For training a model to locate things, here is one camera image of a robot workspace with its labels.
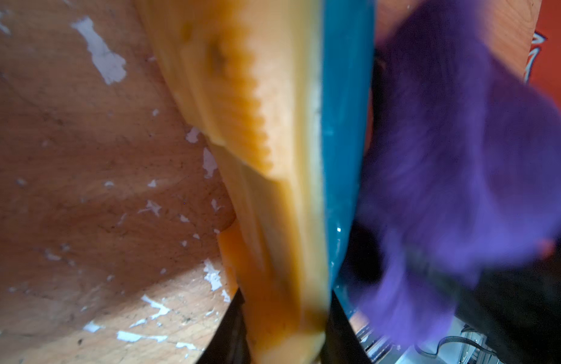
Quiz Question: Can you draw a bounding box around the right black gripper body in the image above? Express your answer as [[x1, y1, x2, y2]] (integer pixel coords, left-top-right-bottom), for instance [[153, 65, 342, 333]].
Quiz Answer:
[[343, 222, 561, 364]]

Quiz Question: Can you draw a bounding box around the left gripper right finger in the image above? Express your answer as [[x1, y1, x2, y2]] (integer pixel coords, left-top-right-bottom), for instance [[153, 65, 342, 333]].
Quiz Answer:
[[320, 292, 371, 364]]

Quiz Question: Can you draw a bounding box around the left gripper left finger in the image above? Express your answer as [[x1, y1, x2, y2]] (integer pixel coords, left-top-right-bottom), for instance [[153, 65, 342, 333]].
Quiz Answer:
[[197, 290, 251, 364]]

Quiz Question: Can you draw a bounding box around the purple cloth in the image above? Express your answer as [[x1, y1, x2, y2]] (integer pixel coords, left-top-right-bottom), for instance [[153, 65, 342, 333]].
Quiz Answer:
[[350, 1, 561, 346]]

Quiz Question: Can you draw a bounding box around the teal boot with yellow sole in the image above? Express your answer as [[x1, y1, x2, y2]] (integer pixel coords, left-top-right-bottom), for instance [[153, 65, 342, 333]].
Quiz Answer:
[[136, 1, 375, 363]]

